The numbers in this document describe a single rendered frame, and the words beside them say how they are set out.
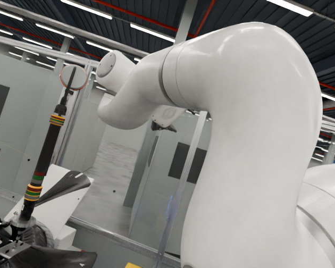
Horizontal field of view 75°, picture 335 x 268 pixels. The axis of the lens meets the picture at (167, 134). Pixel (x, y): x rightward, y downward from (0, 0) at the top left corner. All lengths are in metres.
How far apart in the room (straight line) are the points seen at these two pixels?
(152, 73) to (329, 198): 0.24
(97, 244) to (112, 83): 1.27
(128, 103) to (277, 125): 0.29
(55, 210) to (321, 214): 1.11
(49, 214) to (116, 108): 0.85
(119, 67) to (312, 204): 0.41
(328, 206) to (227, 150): 0.09
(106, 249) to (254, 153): 1.49
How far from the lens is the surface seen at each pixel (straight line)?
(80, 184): 0.92
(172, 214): 1.43
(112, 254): 1.60
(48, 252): 0.91
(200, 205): 0.18
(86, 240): 1.64
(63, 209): 1.19
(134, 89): 0.39
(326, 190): 0.23
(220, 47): 0.21
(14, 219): 0.89
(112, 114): 0.44
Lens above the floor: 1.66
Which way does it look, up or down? 2 degrees up
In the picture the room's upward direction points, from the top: 17 degrees clockwise
